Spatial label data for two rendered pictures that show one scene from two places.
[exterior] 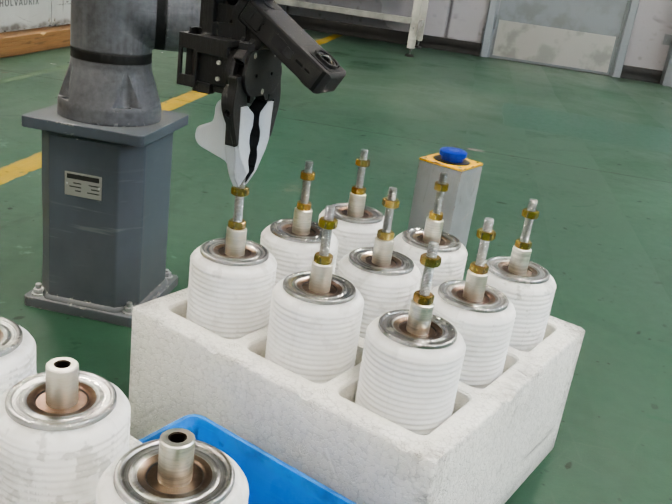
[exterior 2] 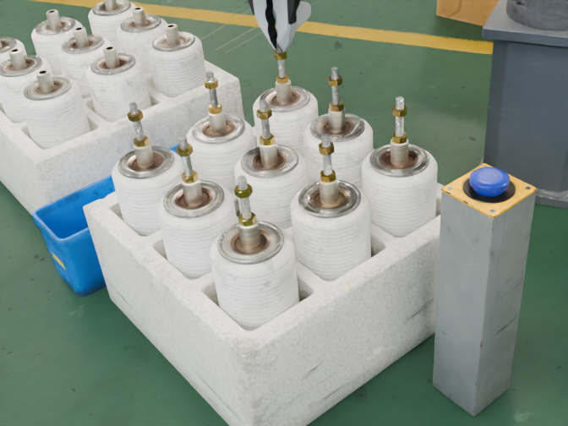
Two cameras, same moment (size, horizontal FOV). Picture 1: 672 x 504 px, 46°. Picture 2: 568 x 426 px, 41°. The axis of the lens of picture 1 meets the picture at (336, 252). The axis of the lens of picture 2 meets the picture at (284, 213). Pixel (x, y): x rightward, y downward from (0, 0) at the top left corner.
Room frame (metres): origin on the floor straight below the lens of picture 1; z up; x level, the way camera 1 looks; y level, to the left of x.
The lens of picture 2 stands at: (1.16, -0.82, 0.79)
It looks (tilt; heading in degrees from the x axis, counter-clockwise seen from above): 37 degrees down; 112
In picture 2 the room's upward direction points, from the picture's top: 6 degrees counter-clockwise
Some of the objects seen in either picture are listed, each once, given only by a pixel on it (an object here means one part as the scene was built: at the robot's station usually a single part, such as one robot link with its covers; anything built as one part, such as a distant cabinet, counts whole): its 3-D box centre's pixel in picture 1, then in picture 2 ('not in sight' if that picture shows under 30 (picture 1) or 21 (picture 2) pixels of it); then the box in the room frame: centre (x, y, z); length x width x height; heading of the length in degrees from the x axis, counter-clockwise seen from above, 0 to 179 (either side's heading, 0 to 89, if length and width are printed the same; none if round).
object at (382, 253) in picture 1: (382, 251); (269, 153); (0.84, -0.05, 0.26); 0.02 x 0.02 x 0.03
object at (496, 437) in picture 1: (361, 383); (281, 256); (0.84, -0.05, 0.09); 0.39 x 0.39 x 0.18; 57
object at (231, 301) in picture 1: (228, 326); (289, 151); (0.80, 0.11, 0.16); 0.10 x 0.10 x 0.18
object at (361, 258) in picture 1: (381, 262); (270, 161); (0.84, -0.05, 0.25); 0.08 x 0.08 x 0.01
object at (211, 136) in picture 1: (220, 141); (275, 12); (0.79, 0.13, 0.38); 0.06 x 0.03 x 0.09; 67
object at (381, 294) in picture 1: (369, 332); (275, 217); (0.84, -0.05, 0.16); 0.10 x 0.10 x 0.18
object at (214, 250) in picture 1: (234, 252); (284, 99); (0.80, 0.11, 0.25); 0.08 x 0.08 x 0.01
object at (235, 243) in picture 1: (235, 241); (283, 91); (0.80, 0.11, 0.26); 0.02 x 0.02 x 0.03
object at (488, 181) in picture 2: (452, 156); (488, 183); (1.12, -0.15, 0.32); 0.04 x 0.04 x 0.02
